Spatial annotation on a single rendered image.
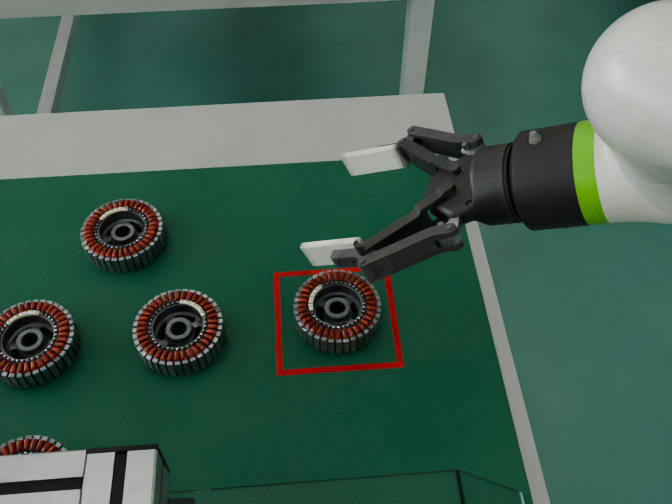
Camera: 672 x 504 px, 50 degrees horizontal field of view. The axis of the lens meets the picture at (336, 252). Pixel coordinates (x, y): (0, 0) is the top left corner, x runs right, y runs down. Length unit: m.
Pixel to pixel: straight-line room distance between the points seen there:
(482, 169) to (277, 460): 0.42
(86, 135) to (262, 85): 1.29
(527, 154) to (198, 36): 2.16
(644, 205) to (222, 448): 0.53
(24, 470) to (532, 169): 0.45
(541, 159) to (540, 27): 2.18
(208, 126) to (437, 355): 0.54
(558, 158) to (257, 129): 0.66
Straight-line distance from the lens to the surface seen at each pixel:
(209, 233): 1.06
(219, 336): 0.92
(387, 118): 1.22
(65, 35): 2.48
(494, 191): 0.67
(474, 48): 2.67
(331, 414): 0.90
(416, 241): 0.67
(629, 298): 2.03
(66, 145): 1.25
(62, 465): 0.51
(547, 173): 0.64
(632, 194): 0.63
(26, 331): 1.00
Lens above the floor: 1.56
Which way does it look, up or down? 52 degrees down
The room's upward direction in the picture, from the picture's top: straight up
